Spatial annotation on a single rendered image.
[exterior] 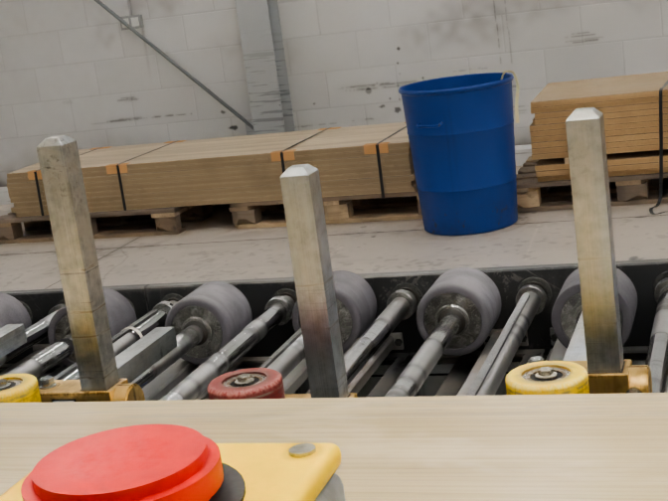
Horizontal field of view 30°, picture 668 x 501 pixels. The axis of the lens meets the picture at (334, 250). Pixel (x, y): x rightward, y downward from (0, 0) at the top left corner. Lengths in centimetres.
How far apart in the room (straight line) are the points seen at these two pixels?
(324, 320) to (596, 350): 31
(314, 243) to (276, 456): 113
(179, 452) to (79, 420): 107
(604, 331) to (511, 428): 26
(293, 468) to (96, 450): 4
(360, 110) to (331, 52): 40
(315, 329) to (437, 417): 29
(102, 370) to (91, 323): 6
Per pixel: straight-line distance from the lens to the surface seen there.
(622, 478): 102
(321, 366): 144
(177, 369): 197
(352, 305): 186
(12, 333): 192
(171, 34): 813
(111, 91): 837
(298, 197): 139
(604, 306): 135
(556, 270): 189
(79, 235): 152
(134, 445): 26
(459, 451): 109
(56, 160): 151
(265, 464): 27
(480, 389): 149
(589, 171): 131
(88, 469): 25
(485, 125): 581
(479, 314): 180
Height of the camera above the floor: 132
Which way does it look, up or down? 13 degrees down
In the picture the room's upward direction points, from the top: 8 degrees counter-clockwise
